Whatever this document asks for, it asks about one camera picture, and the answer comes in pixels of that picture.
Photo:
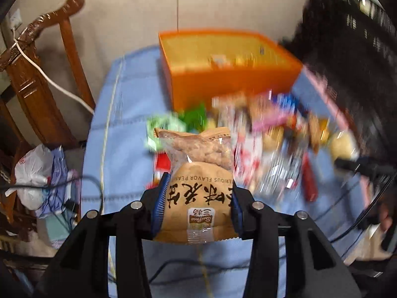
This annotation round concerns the white plastic bag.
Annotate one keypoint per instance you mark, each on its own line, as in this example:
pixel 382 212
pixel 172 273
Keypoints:
pixel 34 167

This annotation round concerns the tan peanut packet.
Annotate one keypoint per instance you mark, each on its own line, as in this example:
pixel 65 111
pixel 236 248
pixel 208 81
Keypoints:
pixel 198 173

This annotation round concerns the pale teal sheet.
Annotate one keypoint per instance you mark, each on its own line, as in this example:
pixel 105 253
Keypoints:
pixel 59 232

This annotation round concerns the pile of mixed snack packets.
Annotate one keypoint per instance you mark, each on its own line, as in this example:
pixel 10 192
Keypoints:
pixel 273 142

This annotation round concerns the orange cardboard box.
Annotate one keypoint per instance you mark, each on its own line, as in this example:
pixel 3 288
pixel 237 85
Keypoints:
pixel 229 80

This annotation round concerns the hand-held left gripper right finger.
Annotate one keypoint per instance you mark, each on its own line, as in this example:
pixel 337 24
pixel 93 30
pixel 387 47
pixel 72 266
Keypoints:
pixel 237 211

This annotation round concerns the white wall socket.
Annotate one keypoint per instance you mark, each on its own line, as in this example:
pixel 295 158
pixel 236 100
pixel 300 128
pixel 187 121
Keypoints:
pixel 15 20

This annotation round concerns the plain red snack packet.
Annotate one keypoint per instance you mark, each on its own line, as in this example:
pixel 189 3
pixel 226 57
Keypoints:
pixel 161 164

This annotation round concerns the blue striped plastic bag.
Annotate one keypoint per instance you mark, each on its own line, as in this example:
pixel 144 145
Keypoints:
pixel 59 167

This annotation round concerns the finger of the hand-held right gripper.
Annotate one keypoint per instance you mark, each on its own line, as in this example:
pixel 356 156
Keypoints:
pixel 350 164

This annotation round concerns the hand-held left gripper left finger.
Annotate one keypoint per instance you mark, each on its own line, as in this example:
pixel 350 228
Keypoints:
pixel 162 198

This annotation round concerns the brown wooden chair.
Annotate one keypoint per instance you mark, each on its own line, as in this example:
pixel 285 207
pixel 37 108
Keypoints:
pixel 34 93

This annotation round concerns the green and white snack packet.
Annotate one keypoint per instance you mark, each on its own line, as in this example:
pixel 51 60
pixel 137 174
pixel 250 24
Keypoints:
pixel 161 122

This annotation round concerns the dark carved wooden furniture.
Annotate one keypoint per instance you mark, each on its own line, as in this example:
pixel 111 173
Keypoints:
pixel 341 52

